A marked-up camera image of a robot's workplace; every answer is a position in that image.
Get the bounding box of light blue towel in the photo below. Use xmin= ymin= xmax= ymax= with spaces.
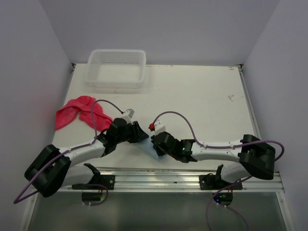
xmin=136 ymin=138 xmax=164 ymax=160

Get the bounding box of white plastic mesh basket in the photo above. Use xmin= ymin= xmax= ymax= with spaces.
xmin=84 ymin=49 xmax=146 ymax=89

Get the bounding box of aluminium front rail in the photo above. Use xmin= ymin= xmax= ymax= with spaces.
xmin=57 ymin=167 xmax=284 ymax=193

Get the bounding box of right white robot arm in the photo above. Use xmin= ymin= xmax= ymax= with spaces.
xmin=151 ymin=131 xmax=276 ymax=189

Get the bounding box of red cable connector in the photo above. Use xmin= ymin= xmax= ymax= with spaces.
xmin=149 ymin=123 xmax=155 ymax=131

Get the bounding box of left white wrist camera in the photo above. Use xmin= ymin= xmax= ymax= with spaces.
xmin=122 ymin=109 xmax=135 ymax=119

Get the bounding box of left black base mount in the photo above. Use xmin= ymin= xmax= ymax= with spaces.
xmin=72 ymin=175 xmax=115 ymax=190

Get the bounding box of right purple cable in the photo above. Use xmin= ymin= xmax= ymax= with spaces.
xmin=153 ymin=111 xmax=286 ymax=231

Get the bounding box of purple cable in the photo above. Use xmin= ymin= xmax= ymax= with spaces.
xmin=13 ymin=99 xmax=126 ymax=205
xmin=153 ymin=111 xmax=286 ymax=231

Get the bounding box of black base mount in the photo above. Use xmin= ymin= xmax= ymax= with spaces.
xmin=199 ymin=165 xmax=231 ymax=190
xmin=72 ymin=175 xmax=115 ymax=190

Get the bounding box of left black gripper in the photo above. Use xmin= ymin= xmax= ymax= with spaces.
xmin=115 ymin=120 xmax=148 ymax=144

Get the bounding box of red towel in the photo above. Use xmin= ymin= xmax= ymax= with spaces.
xmin=54 ymin=96 xmax=113 ymax=131

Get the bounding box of aluminium side rail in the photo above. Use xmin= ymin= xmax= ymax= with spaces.
xmin=237 ymin=64 xmax=261 ymax=139

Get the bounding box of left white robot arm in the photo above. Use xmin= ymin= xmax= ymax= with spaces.
xmin=25 ymin=118 xmax=149 ymax=197

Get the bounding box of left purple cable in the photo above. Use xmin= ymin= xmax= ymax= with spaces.
xmin=13 ymin=99 xmax=126 ymax=205

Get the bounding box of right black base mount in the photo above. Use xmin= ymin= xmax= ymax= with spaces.
xmin=199 ymin=165 xmax=231 ymax=190

